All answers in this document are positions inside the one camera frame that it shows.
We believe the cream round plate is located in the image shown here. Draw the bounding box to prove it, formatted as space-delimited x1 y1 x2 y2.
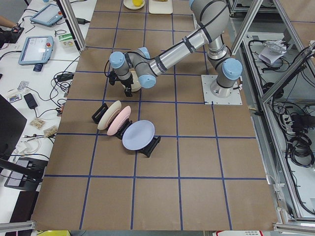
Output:
123 0 146 10

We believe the far blue teach pendant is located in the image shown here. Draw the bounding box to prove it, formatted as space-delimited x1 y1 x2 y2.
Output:
30 4 63 27

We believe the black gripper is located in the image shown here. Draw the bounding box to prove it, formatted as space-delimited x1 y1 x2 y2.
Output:
119 76 133 97

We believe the black cable bundle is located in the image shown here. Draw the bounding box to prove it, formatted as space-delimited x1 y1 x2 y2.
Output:
285 134 315 168

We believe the black monitor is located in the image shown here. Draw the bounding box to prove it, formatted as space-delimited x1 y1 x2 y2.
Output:
0 96 48 191

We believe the black phone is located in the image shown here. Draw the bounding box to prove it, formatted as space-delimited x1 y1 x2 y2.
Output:
24 93 38 109

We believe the black plate rack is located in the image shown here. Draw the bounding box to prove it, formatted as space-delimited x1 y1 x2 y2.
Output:
92 104 161 157

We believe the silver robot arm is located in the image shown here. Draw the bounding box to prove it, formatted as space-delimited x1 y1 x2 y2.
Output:
109 0 243 98

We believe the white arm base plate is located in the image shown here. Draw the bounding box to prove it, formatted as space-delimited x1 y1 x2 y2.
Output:
201 75 243 106

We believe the black power adapter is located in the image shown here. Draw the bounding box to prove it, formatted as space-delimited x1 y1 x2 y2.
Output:
56 73 74 83

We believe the near blue teach pendant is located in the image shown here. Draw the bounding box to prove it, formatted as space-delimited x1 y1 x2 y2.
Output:
18 35 54 65

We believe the aluminium frame post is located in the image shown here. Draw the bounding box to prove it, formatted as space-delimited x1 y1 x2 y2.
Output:
56 0 87 52

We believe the green white carton box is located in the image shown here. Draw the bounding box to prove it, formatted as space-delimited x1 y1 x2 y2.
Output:
58 33 75 49

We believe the lavender plate in rack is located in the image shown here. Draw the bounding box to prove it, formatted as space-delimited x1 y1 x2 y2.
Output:
122 120 155 150

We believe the white ceramic bowl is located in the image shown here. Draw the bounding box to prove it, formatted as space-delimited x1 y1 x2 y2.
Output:
130 70 142 92

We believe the cream plate in rack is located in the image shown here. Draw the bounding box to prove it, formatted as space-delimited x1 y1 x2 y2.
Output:
97 100 122 130

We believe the pink plate in rack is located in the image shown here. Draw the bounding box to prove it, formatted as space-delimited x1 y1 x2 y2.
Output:
107 106 131 136

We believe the yellow lemon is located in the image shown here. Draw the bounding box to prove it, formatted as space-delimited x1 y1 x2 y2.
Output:
132 0 144 7

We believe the cream rectangular tray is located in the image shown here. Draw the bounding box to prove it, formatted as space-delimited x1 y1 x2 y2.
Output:
148 0 173 15

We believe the blue teach pendant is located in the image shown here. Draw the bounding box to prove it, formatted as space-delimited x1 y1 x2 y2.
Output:
18 35 54 65
30 4 63 27

